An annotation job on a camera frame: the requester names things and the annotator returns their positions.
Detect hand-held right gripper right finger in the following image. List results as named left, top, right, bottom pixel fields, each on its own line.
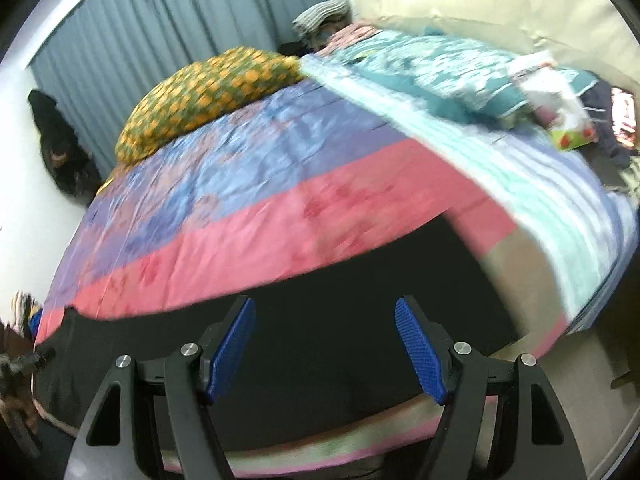
left=394, top=295, right=586, bottom=480

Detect striped bed sheet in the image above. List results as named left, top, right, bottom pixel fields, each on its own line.
left=300, top=55, right=640, bottom=336

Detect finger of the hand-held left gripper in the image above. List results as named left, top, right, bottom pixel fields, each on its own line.
left=20, top=347, right=57, bottom=370

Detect teal floral blanket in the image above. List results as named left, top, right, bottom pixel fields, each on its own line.
left=320, top=27, right=601, bottom=121

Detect dark blue garment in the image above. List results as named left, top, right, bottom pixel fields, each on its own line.
left=582, top=82, right=635, bottom=169

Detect brown wooden nightstand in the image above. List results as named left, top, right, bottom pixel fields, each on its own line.
left=0, top=322, right=33, bottom=356

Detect beige padded headboard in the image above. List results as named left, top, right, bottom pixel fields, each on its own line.
left=352, top=0, right=640, bottom=91

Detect pink cloth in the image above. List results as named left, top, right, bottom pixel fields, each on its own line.
left=325, top=22, right=386, bottom=52

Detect colourful patchwork quilt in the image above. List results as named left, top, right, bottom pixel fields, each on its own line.
left=34, top=77, right=576, bottom=478

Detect dark hanging clothes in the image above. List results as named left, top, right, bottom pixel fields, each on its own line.
left=27, top=89, right=103, bottom=208

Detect grey-blue curtain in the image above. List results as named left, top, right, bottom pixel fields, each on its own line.
left=27, top=0, right=333, bottom=181

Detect white and red snack packet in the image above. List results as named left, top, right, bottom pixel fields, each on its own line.
left=507, top=52, right=598, bottom=152

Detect pile of colourful clothes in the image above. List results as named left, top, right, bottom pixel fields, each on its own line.
left=10, top=290, right=45, bottom=335

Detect grey folded blanket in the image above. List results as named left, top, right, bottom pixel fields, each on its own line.
left=291, top=0, right=351, bottom=36

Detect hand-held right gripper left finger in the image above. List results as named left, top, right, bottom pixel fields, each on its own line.
left=65, top=295, right=257, bottom=480

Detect black pants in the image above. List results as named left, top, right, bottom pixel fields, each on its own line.
left=34, top=210, right=521, bottom=453

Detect yellow floral pillow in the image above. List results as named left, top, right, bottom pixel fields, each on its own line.
left=114, top=46, right=306, bottom=166

